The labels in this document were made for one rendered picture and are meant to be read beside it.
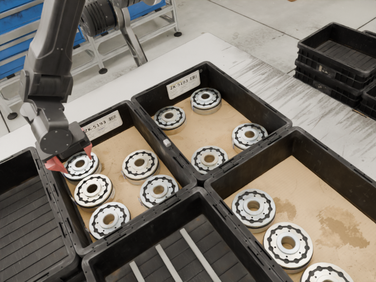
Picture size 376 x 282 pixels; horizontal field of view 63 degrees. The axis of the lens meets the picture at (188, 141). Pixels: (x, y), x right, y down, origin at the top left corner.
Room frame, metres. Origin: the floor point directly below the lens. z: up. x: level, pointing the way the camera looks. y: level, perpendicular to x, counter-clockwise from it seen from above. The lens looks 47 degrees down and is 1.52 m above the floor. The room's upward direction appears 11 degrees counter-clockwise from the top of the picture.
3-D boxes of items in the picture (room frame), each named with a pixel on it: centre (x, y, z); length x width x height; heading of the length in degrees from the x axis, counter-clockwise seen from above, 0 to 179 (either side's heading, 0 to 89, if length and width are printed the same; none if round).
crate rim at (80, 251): (0.52, 0.21, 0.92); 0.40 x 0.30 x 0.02; 24
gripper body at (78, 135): (0.50, 0.28, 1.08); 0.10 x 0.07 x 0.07; 114
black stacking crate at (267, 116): (0.65, -0.06, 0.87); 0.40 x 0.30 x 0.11; 24
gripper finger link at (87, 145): (0.51, 0.26, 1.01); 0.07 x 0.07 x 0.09; 24
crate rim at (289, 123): (0.65, -0.06, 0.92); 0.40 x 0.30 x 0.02; 24
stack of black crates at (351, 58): (1.29, -0.89, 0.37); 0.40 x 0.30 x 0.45; 28
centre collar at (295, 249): (0.26, -0.17, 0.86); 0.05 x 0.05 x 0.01
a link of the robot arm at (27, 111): (0.49, 0.28, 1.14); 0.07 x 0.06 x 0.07; 27
